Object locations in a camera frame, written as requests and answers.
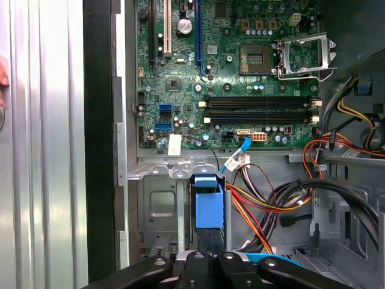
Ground CPU socket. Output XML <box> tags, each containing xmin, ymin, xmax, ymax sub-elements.
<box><xmin>239</xmin><ymin>44</ymin><xmax>271</xmax><ymax>75</ymax></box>

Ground metal socket cover frame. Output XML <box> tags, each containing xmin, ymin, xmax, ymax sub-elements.
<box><xmin>278</xmin><ymin>32</ymin><xmax>337</xmax><ymax>79</ymax></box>

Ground black expansion slot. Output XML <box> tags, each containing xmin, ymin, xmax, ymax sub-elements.
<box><xmin>149</xmin><ymin>0</ymin><xmax>158</xmax><ymax>66</ymax></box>

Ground thin wire locking lever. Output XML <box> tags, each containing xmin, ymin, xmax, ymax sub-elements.
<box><xmin>276</xmin><ymin>67</ymin><xmax>338</xmax><ymax>82</ymax></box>

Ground square black chipset chip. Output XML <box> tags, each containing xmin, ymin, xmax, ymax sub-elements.
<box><xmin>166</xmin><ymin>78</ymin><xmax>183</xmax><ymax>92</ymax></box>

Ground person's hand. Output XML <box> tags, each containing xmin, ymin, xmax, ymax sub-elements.
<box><xmin>0</xmin><ymin>55</ymin><xmax>10</xmax><ymax>108</ymax></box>

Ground black wire with loose plug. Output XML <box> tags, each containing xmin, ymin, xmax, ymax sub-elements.
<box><xmin>279</xmin><ymin>213</ymin><xmax>313</xmax><ymax>229</ymax></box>

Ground black RAM slot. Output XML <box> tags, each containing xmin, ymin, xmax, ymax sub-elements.
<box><xmin>203</xmin><ymin>110</ymin><xmax>320</xmax><ymax>117</ymax></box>
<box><xmin>203</xmin><ymin>96</ymin><xmax>322</xmax><ymax>104</ymax></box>
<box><xmin>203</xmin><ymin>102</ymin><xmax>322</xmax><ymax>110</ymax></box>
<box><xmin>203</xmin><ymin>117</ymin><xmax>320</xmax><ymax>125</ymax></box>

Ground yellow black supply wires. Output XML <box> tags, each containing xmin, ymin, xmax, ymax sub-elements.
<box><xmin>318</xmin><ymin>75</ymin><xmax>385</xmax><ymax>151</ymax></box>

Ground thick black cable bundle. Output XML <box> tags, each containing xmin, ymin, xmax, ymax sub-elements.
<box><xmin>255</xmin><ymin>177</ymin><xmax>380</xmax><ymax>250</ymax></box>

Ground red orange wire bundle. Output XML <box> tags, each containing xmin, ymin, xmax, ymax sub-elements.
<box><xmin>302</xmin><ymin>132</ymin><xmax>385</xmax><ymax>181</ymax></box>

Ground hard disk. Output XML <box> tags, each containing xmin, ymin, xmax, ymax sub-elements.
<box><xmin>189</xmin><ymin>173</ymin><xmax>226</xmax><ymax>252</ymax></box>

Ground short blue wire white label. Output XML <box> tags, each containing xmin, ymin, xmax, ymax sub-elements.
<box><xmin>221</xmin><ymin>137</ymin><xmax>252</xmax><ymax>175</ymax></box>

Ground blue plastic drive latch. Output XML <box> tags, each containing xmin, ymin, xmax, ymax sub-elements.
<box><xmin>357</xmin><ymin>79</ymin><xmax>374</xmax><ymax>94</ymax></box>

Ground blue wire with black plug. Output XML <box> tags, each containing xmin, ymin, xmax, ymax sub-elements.
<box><xmin>245</xmin><ymin>252</ymin><xmax>305</xmax><ymax>269</ymax></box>

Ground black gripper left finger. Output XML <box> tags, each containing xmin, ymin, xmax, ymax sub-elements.
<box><xmin>81</xmin><ymin>230</ymin><xmax>213</xmax><ymax>289</ymax></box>

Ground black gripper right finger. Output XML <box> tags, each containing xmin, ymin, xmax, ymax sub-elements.
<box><xmin>212</xmin><ymin>230</ymin><xmax>353</xmax><ymax>289</ymax></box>

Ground green motherboard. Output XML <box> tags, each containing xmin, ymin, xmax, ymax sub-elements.
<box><xmin>137</xmin><ymin>0</ymin><xmax>321</xmax><ymax>150</ymax></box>

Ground white expansion slot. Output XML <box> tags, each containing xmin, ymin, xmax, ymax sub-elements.
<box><xmin>163</xmin><ymin>0</ymin><xmax>173</xmax><ymax>58</ymax></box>

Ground black open PC case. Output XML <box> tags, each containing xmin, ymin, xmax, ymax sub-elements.
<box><xmin>82</xmin><ymin>0</ymin><xmax>385</xmax><ymax>289</ymax></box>

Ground grey metal disk bay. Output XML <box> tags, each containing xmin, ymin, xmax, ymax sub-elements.
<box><xmin>128</xmin><ymin>162</ymin><xmax>232</xmax><ymax>252</ymax></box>

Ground blue expansion slot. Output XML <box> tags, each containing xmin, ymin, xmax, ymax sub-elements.
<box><xmin>194</xmin><ymin>0</ymin><xmax>211</xmax><ymax>78</ymax></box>

